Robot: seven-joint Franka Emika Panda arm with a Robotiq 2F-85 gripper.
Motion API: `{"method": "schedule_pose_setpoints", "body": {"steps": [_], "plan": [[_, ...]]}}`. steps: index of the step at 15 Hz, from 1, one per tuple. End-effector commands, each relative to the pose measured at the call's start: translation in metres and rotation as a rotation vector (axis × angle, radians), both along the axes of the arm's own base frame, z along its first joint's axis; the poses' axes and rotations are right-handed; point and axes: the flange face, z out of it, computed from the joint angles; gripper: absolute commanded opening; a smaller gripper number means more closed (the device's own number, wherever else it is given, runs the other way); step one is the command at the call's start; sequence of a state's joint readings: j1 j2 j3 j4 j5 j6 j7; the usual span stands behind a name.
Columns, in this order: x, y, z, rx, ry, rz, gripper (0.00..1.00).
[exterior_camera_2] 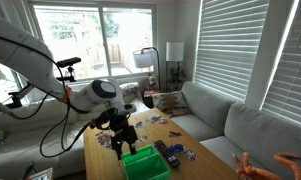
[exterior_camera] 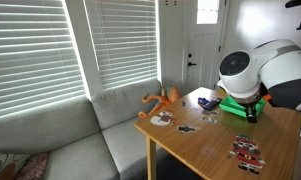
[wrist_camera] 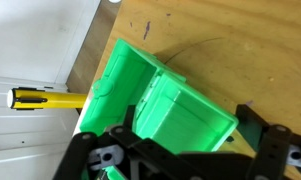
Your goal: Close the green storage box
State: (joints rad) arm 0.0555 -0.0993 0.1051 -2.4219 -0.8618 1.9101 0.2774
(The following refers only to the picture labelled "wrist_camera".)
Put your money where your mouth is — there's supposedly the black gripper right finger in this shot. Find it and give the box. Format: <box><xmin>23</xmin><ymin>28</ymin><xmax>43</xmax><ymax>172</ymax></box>
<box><xmin>235</xmin><ymin>103</ymin><xmax>301</xmax><ymax>180</ymax></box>

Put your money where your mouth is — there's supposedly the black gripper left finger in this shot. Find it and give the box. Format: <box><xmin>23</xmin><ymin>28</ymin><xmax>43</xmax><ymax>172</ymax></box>
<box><xmin>53</xmin><ymin>104</ymin><xmax>178</xmax><ymax>180</ymax></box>

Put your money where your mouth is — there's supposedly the green plastic storage box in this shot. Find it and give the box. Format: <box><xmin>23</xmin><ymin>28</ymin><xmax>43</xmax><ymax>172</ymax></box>
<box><xmin>79</xmin><ymin>37</ymin><xmax>240</xmax><ymax>180</ymax></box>

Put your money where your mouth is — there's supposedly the white door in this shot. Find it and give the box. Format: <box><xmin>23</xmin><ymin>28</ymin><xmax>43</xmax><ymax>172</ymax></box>
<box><xmin>0</xmin><ymin>74</ymin><xmax>88</xmax><ymax>180</ymax></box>

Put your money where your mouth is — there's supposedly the wooden table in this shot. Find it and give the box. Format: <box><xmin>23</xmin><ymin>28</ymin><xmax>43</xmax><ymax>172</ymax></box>
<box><xmin>66</xmin><ymin>0</ymin><xmax>301</xmax><ymax>180</ymax></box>

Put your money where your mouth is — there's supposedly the yellow stanchion post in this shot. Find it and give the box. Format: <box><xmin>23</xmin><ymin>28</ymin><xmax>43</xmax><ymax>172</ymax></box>
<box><xmin>6</xmin><ymin>87</ymin><xmax>88</xmax><ymax>111</ymax></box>

